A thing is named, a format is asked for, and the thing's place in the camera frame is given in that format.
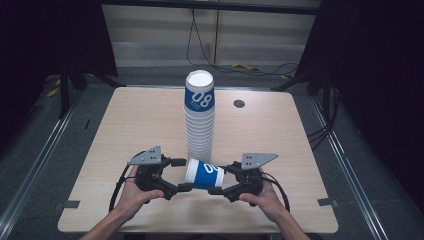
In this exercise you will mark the grey tape piece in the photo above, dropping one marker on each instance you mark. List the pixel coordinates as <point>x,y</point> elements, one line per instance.
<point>68,204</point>
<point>327,201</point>

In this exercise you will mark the black overhead bar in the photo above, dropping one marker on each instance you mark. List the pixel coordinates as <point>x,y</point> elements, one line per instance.
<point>213,6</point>

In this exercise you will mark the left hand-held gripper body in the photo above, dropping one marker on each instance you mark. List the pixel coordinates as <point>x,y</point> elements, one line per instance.
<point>150,156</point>

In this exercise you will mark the black metal stand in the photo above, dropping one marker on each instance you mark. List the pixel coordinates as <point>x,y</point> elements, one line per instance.
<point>320,83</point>
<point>64,93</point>

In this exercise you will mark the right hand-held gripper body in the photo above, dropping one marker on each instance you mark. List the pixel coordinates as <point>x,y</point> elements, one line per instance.
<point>253,160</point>

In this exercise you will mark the stack of paper cups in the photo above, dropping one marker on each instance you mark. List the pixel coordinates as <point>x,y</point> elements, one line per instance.
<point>199,133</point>

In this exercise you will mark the metal floor rail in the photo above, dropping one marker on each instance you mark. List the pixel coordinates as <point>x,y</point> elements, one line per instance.
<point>40,156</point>
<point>346,163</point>

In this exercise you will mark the round grey table grommet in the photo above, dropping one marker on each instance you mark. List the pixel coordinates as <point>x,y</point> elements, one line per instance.
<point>239,103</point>

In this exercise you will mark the person's left hand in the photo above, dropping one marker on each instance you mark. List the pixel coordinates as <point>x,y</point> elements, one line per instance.
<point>131,198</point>

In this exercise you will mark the person's right hand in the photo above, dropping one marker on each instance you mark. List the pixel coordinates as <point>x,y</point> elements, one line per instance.
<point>268,203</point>

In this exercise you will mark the black curtain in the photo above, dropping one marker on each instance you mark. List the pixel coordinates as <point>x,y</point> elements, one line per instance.
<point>40,40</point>
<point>376,66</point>

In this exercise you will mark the blue white paper cup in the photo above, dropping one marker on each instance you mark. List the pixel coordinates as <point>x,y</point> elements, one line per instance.
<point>204,175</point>

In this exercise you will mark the yellow floor scrap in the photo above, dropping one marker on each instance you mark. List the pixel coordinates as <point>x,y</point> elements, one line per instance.
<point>285,77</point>
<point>52,92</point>
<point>245,66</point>

